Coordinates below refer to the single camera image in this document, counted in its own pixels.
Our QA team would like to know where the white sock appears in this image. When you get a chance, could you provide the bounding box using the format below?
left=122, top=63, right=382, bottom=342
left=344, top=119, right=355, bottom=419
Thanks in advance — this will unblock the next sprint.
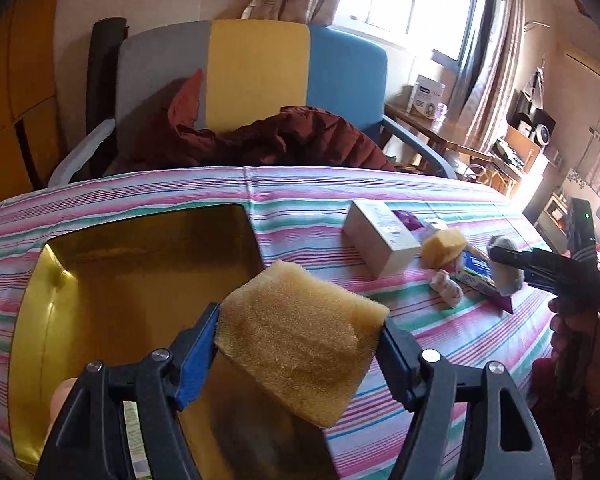
left=486, top=235, right=524, bottom=297

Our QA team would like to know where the blue tissue pack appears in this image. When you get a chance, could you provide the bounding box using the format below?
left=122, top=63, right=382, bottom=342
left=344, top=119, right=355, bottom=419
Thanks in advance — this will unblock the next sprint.
left=454, top=249, right=498, bottom=297

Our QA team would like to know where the knotted white cloth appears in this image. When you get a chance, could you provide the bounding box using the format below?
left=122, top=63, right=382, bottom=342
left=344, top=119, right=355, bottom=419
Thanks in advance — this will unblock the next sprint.
left=429, top=269, right=464, bottom=308

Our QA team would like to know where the purple snack packet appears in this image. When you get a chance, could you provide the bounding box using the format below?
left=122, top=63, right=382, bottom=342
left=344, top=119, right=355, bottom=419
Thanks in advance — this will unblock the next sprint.
left=393, top=210, right=425, bottom=232

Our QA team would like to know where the white rectangular box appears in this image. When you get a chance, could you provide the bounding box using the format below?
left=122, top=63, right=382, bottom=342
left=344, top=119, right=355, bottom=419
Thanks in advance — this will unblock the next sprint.
left=342, top=198, right=420, bottom=278

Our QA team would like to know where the yellow sponge block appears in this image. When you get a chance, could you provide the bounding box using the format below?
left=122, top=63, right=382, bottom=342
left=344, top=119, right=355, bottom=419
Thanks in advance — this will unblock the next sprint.
left=215, top=261, right=389, bottom=428

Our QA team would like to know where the purple wrapper packet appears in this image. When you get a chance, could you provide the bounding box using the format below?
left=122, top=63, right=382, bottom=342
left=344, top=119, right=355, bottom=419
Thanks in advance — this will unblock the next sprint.
left=478, top=287, right=514, bottom=314

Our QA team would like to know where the person's right hand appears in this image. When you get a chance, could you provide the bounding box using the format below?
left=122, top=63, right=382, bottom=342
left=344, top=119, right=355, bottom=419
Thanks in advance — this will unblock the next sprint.
left=548, top=298, right=600, bottom=408

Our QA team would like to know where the gold tin box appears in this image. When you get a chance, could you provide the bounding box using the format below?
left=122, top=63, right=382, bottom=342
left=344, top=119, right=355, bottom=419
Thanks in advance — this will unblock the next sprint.
left=8, top=204, right=336, bottom=479

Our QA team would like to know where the wooden side table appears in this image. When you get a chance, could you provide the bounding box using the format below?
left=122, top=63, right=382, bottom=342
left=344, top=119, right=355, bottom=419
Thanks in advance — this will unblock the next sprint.
left=385, top=103, right=493, bottom=165

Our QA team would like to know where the small pink jar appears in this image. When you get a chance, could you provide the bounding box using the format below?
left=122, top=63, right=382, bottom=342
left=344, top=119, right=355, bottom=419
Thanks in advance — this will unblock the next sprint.
left=434, top=103, right=448, bottom=120

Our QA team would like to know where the white product box on table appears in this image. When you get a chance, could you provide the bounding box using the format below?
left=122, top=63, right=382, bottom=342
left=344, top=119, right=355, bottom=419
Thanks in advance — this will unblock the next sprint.
left=407, top=75, right=445, bottom=120

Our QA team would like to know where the dark red jacket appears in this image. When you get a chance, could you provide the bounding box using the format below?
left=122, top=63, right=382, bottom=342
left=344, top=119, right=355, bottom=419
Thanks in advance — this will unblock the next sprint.
left=112, top=70, right=394, bottom=174

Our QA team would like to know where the wooden wardrobe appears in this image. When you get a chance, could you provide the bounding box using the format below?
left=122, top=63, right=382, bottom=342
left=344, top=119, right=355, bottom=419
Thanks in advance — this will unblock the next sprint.
left=0, top=0, right=67, bottom=203

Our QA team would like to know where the grey yellow blue armchair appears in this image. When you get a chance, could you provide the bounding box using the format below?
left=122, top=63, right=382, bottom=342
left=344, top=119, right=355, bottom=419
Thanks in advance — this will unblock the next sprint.
left=48, top=20, right=455, bottom=186

